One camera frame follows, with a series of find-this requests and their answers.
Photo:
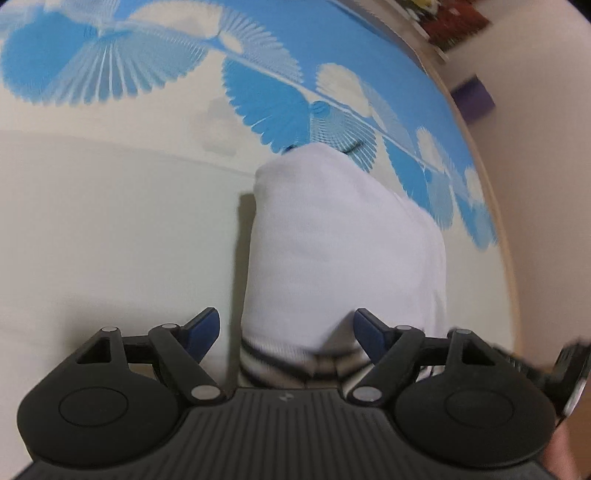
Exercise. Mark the person's right forearm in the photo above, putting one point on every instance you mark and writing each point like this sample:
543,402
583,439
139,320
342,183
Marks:
570,457

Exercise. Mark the colourful printed item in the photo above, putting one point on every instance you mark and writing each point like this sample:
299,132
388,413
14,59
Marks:
455,23

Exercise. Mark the white black striped hooded garment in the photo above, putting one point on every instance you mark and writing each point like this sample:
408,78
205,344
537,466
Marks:
341,244

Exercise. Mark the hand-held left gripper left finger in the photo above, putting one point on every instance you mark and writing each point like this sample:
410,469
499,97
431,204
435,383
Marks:
203,333

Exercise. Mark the purple block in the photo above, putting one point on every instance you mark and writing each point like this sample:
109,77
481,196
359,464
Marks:
473,99

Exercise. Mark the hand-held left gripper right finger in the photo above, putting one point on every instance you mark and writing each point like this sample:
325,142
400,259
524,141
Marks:
369,333

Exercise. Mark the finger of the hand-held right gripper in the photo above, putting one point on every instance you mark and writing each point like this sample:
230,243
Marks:
572,374

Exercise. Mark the blue white printed blanket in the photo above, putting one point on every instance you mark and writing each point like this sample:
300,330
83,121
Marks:
115,254

